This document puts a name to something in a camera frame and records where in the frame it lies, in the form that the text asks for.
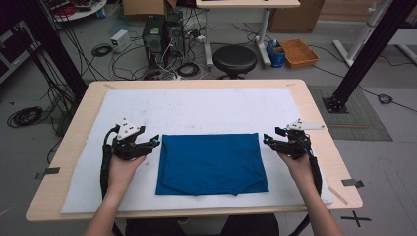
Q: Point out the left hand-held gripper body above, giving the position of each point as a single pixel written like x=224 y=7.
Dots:
x=128 y=149

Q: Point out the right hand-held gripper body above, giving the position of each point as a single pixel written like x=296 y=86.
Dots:
x=295 y=147

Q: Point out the blue t-shirt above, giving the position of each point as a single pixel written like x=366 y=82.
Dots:
x=213 y=164

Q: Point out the person's right hand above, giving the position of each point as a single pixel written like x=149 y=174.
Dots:
x=300 y=170

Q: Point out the person's left hand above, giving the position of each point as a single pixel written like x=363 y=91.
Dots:
x=121 y=173

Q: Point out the white table mat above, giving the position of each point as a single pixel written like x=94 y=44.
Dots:
x=196 y=108

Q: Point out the thin wooden strip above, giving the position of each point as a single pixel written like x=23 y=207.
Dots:
x=337 y=195

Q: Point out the grey tape strip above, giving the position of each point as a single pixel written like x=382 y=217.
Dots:
x=49 y=171
x=353 y=183

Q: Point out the grey floor mat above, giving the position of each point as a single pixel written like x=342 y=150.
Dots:
x=360 y=121

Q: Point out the blue box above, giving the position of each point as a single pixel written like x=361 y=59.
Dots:
x=275 y=55

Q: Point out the orange tray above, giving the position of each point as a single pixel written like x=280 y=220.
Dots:
x=298 y=52

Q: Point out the person's legs in dark trousers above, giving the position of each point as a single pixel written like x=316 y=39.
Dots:
x=150 y=227

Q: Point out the black round stool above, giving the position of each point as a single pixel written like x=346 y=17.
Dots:
x=234 y=59

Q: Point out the black computer tower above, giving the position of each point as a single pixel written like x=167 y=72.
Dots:
x=175 y=32
x=153 y=39

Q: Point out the white power supply box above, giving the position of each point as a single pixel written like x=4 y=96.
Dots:
x=120 y=40

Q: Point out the large cardboard box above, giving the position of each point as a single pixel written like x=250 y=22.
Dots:
x=295 y=16

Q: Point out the small cardboard box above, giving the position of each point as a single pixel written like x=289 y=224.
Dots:
x=144 y=7

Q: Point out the white metal stand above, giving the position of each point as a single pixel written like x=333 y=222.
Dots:
x=360 y=36

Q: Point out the round white table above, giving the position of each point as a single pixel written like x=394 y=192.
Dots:
x=82 y=13

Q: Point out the white desk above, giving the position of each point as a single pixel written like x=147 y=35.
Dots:
x=246 y=3

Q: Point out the dark equipment rack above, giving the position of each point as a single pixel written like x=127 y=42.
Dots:
x=16 y=46

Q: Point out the black frame post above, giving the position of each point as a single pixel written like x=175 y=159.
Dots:
x=370 y=52
x=55 y=49

